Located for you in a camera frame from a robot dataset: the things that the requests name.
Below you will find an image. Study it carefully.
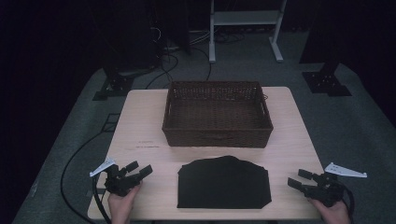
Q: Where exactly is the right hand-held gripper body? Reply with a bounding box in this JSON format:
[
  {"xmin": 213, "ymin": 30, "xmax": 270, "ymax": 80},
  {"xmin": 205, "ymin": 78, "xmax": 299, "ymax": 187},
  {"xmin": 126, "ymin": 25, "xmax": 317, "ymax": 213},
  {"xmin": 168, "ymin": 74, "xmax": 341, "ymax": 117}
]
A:
[{"xmin": 306, "ymin": 161, "xmax": 368, "ymax": 208}]

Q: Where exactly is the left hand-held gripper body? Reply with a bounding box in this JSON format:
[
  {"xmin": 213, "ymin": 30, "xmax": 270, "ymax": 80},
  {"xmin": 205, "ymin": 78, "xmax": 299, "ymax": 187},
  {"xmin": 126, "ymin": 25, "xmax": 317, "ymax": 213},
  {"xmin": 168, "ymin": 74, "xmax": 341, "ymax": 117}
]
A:
[{"xmin": 89, "ymin": 157, "xmax": 142, "ymax": 198}]

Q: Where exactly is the black cloth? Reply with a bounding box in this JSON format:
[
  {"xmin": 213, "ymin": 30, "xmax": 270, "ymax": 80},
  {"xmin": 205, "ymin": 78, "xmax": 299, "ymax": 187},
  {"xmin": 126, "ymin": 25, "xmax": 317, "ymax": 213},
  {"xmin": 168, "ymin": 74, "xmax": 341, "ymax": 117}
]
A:
[{"xmin": 177, "ymin": 155, "xmax": 273, "ymax": 210}]

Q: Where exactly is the brown wicker basket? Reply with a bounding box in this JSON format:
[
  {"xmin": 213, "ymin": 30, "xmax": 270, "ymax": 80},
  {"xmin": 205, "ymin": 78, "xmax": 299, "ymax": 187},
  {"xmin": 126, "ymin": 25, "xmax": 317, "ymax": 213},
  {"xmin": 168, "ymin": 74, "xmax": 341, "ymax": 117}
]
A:
[{"xmin": 161, "ymin": 80, "xmax": 275, "ymax": 148}]

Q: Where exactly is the person's left hand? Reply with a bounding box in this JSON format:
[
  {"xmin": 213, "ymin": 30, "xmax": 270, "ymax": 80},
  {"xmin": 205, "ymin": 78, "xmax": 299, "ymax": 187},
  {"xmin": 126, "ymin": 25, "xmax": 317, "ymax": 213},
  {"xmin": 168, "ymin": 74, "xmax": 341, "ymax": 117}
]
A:
[{"xmin": 107, "ymin": 182, "xmax": 143, "ymax": 224}]

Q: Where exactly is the person's right hand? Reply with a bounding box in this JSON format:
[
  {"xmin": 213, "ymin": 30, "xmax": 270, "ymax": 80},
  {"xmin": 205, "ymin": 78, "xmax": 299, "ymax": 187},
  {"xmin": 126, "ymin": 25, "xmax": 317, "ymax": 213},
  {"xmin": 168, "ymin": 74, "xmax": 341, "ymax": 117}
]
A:
[{"xmin": 308, "ymin": 198, "xmax": 352, "ymax": 224}]

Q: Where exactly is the white metal stand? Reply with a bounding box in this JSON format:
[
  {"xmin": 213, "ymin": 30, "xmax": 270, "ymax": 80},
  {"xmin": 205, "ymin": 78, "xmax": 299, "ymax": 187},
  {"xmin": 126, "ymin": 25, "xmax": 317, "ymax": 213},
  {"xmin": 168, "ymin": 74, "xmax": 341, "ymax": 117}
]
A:
[{"xmin": 208, "ymin": 0, "xmax": 288, "ymax": 64}]

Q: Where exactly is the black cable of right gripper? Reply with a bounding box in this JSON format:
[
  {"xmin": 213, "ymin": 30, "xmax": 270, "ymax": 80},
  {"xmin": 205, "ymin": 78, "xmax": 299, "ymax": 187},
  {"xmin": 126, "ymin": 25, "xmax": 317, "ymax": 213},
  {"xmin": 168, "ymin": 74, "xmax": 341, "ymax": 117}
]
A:
[{"xmin": 337, "ymin": 181, "xmax": 356, "ymax": 223}]

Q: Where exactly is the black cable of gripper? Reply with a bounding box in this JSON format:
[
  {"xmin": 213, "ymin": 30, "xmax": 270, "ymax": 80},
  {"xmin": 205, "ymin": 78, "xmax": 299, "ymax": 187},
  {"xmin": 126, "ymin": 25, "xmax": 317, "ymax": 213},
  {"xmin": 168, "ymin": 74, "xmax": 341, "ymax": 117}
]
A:
[
  {"xmin": 337, "ymin": 181, "xmax": 356, "ymax": 223},
  {"xmin": 92, "ymin": 175, "xmax": 112, "ymax": 224}
]

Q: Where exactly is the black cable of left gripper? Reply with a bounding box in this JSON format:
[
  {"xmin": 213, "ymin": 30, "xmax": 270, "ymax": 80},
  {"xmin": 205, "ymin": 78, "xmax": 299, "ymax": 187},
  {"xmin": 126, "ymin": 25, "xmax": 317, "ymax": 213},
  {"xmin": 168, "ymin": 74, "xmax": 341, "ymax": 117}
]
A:
[{"xmin": 92, "ymin": 175, "xmax": 112, "ymax": 224}]

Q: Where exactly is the black floor cable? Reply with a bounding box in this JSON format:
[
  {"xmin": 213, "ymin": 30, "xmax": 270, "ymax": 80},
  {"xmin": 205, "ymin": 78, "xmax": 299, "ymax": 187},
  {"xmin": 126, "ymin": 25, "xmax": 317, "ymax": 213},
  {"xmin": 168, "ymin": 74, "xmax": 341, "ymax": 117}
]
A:
[{"xmin": 60, "ymin": 132, "xmax": 104, "ymax": 224}]

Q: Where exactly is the black stand with base plate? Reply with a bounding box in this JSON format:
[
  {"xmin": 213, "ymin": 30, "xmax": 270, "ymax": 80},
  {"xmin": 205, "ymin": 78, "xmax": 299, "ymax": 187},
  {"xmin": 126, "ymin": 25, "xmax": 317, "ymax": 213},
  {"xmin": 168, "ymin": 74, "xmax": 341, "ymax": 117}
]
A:
[
  {"xmin": 302, "ymin": 60, "xmax": 353, "ymax": 97},
  {"xmin": 92, "ymin": 60, "xmax": 135, "ymax": 102}
]

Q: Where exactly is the black floor cables bundle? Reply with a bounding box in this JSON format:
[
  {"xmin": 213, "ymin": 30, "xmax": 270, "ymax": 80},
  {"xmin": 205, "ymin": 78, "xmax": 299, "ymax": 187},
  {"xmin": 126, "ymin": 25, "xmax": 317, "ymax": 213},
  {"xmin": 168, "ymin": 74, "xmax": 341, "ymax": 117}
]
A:
[{"xmin": 144, "ymin": 26, "xmax": 213, "ymax": 91}]

